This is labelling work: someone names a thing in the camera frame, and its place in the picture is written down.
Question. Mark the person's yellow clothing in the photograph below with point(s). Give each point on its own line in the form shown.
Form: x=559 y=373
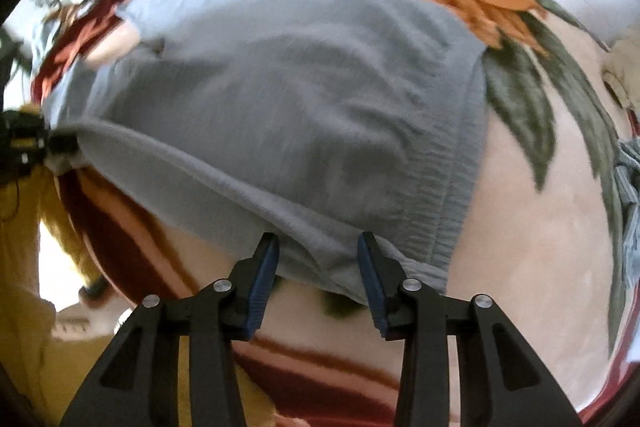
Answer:
x=25 y=267

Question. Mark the grey pants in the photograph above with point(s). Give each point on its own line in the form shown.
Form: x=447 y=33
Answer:
x=275 y=107

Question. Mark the crumpled grey cloth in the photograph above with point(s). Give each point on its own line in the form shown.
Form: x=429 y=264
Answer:
x=630 y=172

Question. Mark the pile of bedding and clothes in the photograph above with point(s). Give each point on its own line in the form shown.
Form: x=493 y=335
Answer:
x=625 y=67

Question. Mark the floral printed blanket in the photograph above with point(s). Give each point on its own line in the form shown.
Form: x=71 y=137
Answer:
x=525 y=232

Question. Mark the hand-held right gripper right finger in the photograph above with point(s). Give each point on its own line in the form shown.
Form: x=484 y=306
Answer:
x=371 y=282

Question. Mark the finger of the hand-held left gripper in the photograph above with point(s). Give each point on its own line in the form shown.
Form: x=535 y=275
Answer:
x=62 y=144

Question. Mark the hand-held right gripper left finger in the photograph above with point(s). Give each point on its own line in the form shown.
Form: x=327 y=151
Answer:
x=262 y=279

